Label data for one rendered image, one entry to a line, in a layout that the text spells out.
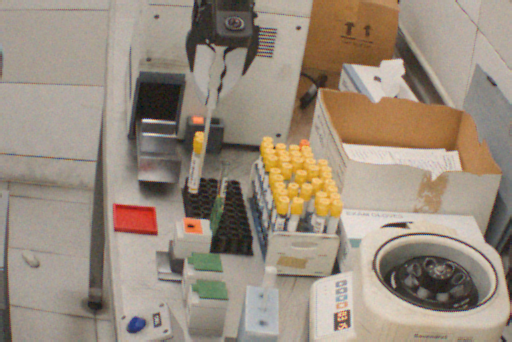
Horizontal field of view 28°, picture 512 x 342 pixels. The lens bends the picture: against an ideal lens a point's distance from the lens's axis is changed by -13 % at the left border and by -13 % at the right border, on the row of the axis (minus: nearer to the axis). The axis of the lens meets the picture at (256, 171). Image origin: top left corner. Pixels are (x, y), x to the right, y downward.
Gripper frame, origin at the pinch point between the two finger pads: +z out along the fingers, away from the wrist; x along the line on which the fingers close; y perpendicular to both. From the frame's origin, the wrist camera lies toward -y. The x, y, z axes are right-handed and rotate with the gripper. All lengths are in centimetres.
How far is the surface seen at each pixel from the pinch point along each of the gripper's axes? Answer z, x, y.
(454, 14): 4, -59, 61
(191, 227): 19.6, 0.0, 0.3
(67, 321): 114, 12, 97
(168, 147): 21.8, 0.4, 26.7
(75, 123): 92, 9, 170
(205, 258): 20.1, -1.2, -6.3
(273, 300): 16.8, -7.4, -20.1
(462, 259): 16.9, -37.7, -10.2
